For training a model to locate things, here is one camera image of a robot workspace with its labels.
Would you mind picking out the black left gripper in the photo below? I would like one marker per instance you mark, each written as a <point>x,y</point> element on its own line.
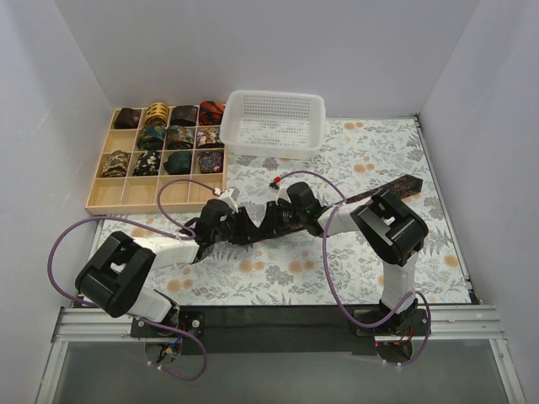
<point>232,224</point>

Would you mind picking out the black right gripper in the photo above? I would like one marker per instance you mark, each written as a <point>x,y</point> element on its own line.
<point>276,217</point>

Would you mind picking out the brown paisley patterned tie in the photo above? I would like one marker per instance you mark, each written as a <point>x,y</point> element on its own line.
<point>402,187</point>

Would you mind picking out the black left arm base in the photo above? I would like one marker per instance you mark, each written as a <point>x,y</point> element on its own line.
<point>166,343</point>

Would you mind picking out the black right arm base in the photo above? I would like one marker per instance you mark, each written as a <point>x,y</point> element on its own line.
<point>393,340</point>

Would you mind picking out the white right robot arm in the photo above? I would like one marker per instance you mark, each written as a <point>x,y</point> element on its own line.
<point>394,231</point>

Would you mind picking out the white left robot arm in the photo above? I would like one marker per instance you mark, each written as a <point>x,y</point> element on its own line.
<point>114,277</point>

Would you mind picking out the rolled navy paisley rose tie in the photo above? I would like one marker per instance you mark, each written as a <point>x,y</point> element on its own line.
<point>211,161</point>

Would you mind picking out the white plastic mesh basket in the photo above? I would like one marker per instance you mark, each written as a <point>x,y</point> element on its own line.
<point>274,124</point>

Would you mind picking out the rolled dark green tie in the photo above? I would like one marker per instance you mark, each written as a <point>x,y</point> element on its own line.
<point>179,163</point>

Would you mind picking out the rolled pink floral dark tie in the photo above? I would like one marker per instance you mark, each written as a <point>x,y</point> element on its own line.
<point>208,137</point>

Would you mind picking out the wooden compartment tray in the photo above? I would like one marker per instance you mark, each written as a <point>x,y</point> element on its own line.
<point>147,194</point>

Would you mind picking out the rolled black white floral tie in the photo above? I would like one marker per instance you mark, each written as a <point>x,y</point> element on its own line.
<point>148,164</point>

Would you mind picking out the rolled orange black tie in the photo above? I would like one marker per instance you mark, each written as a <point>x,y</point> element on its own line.
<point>211,113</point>

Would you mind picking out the rolled dark grey tie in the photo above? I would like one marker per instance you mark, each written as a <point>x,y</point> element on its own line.
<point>184,115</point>

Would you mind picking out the rolled navy yellow leaf tie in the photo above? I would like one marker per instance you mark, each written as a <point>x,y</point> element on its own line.
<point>151,138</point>

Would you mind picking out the rolled green camouflage floral tie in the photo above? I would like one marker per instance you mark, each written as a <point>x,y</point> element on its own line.
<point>116,164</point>

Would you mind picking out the rolled yellow black tie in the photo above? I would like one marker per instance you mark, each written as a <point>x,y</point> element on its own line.
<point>157,114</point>

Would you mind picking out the rolled dark maroon tie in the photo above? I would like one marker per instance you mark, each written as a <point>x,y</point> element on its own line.
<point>127,119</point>

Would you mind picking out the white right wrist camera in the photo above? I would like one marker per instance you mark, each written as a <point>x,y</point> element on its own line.
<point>281,195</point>

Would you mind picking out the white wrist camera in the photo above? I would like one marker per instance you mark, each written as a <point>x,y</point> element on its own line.
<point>229,196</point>
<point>281,195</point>

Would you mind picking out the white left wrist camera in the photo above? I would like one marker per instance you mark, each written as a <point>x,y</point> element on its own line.
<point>229,196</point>

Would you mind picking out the aluminium frame rail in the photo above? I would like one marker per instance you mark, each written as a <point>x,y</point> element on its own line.
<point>281,354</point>

